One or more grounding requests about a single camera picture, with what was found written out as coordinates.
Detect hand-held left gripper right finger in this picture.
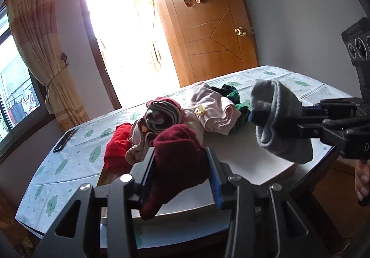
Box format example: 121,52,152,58
206,147,321,258

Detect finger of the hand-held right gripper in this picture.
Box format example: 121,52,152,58
273,118,347,141
301,98,365,118

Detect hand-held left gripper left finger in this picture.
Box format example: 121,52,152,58
35,147,157,258

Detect beige underwear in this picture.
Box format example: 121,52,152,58
125,118,157,166

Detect dark red underwear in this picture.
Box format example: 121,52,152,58
139,123,213,221

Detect bright red underwear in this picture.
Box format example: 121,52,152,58
103,123,136,173

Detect red underwear grey waistband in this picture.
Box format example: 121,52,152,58
145,97,186,134

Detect white underwear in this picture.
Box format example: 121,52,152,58
182,109,206,146

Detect pink underwear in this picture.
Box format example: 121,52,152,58
185,82,242,136

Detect green and black underwear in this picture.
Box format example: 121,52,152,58
211,84,251,135

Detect person's right hand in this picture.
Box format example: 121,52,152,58
354,159,370,207

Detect white board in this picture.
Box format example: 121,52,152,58
97,131,298,217

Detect table with patterned tablecloth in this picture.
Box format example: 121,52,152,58
16,65,347,243

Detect black phone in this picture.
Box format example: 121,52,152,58
53,129,76,153

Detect wooden door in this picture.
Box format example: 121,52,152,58
156,0,259,89

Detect window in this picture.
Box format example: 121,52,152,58
0,6,56,158

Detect orange and cream curtain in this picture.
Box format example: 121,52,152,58
7,0,91,132

